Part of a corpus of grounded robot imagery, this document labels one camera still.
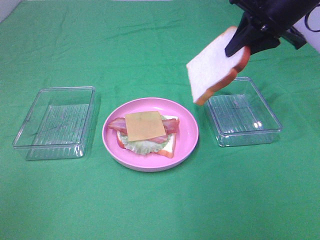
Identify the left clear plastic tray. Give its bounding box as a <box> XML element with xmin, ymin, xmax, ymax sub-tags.
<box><xmin>12</xmin><ymin>86</ymin><xmax>96</xmax><ymax>161</ymax></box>

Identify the pink round plate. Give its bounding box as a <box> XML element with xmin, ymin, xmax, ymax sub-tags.
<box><xmin>102</xmin><ymin>97</ymin><xmax>199</xmax><ymax>172</ymax></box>

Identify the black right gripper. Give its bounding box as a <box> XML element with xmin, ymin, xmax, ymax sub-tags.
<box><xmin>224</xmin><ymin>0</ymin><xmax>319</xmax><ymax>57</ymax></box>

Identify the green lettuce leaf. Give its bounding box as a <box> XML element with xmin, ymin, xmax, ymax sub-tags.
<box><xmin>116</xmin><ymin>115</ymin><xmax>179</xmax><ymax>158</ymax></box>

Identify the bacon strip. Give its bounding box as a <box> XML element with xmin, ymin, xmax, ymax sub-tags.
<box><xmin>117</xmin><ymin>118</ymin><xmax>179</xmax><ymax>136</ymax></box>
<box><xmin>108</xmin><ymin>117</ymin><xmax>168</xmax><ymax>143</ymax></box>

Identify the toast bread slice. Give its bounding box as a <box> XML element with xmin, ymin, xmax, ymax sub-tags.
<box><xmin>186</xmin><ymin>26</ymin><xmax>251</xmax><ymax>106</ymax></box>
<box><xmin>108</xmin><ymin>111</ymin><xmax>180</xmax><ymax>158</ymax></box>

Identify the yellow cheese slice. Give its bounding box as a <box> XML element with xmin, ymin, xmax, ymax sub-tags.
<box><xmin>125</xmin><ymin>111</ymin><xmax>166</xmax><ymax>142</ymax></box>

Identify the green table cloth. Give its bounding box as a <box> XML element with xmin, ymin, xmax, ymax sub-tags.
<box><xmin>0</xmin><ymin>0</ymin><xmax>320</xmax><ymax>240</ymax></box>

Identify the right clear plastic tray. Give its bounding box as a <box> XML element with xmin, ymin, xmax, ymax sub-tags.
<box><xmin>204</xmin><ymin>77</ymin><xmax>282</xmax><ymax>147</ymax></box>

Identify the clear plastic tray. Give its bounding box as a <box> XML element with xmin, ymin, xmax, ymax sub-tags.
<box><xmin>204</xmin><ymin>77</ymin><xmax>282</xmax><ymax>147</ymax></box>
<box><xmin>12</xmin><ymin>86</ymin><xmax>96</xmax><ymax>161</ymax></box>

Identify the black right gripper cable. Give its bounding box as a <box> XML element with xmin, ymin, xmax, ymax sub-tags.
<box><xmin>303</xmin><ymin>7</ymin><xmax>320</xmax><ymax>33</ymax></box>

